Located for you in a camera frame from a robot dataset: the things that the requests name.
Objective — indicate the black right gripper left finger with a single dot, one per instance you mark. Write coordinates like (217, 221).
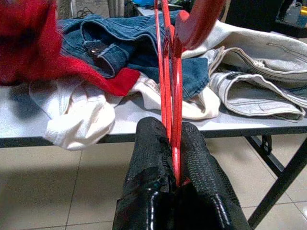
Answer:
(146, 167)

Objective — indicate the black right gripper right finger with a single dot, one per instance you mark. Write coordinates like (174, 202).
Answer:
(204, 182)

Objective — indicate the red plastic hanger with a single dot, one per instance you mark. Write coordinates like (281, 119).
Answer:
(177, 95)

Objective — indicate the red white-trimmed shirt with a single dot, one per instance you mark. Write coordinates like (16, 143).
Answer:
(26, 36)

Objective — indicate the white folding table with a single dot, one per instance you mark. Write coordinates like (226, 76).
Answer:
(239, 134)

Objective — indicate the cream cotton garment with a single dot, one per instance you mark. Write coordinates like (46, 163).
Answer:
(199, 105)

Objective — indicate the white cotton garment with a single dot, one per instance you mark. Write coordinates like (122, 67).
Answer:
(84, 119)

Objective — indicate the red fleece garment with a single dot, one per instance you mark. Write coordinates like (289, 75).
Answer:
(120, 81)

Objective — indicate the light grey denim garment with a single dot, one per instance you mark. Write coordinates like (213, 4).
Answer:
(263, 95)

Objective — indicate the blue denim jeans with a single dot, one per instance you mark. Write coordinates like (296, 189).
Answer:
(144, 43)

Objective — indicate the blue plastic box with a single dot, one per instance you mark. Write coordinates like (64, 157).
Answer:
(144, 2)

